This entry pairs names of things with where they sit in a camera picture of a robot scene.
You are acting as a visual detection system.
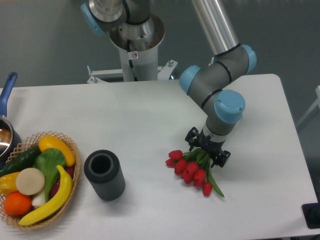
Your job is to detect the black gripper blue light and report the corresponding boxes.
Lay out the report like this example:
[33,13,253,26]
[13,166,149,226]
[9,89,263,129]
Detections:
[184,127,231,168]

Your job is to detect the red tulip bouquet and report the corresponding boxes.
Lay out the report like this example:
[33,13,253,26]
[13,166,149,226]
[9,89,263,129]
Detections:
[165,148,224,198]

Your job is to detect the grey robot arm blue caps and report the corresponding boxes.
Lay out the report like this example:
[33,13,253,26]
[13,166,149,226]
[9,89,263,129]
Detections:
[80,0,257,167]

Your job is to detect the dark grey ribbed vase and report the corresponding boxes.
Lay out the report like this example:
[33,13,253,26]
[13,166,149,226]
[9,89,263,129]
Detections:
[83,149,126,201]

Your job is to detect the black device at table edge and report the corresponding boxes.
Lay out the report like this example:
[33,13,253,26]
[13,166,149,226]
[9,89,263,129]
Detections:
[301,202,320,229]

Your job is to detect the dark red fruit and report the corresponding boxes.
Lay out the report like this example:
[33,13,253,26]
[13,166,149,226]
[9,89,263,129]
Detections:
[50,166,75,199]

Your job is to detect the yellow banana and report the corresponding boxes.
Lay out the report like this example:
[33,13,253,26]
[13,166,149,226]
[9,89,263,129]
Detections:
[18,165,73,227]

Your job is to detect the green bok choy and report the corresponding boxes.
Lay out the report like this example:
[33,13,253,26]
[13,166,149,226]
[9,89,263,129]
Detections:
[32,148,66,208]

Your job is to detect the yellow squash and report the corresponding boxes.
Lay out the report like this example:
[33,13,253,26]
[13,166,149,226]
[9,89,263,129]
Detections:
[38,135,76,167]

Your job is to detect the beige round disc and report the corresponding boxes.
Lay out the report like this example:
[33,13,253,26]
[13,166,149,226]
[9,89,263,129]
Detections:
[15,167,45,196]

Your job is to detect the green cucumber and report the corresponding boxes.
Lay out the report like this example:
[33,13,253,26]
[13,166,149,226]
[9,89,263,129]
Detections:
[0,145,41,177]

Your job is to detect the orange fruit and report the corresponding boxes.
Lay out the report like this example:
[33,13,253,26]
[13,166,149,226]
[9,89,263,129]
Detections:
[3,191,32,216]

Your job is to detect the yellow bell pepper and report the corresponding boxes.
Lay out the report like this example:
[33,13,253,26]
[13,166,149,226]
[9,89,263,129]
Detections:
[0,172,20,196]

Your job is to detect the woven wicker basket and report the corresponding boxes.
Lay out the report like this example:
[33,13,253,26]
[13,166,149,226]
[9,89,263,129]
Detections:
[0,130,81,231]

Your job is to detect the white frame at right edge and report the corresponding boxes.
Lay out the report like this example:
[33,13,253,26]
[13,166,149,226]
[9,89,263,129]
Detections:
[296,85,320,133]

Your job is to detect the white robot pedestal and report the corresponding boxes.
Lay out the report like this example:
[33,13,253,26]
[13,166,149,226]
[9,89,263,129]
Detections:
[87,13,178,84]

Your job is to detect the black cable on pedestal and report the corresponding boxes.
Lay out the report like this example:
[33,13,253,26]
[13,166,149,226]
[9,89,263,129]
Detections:
[126,39,139,82]

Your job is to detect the blue handled saucepan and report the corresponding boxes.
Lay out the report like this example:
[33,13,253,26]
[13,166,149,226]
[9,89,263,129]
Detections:
[0,72,21,168]

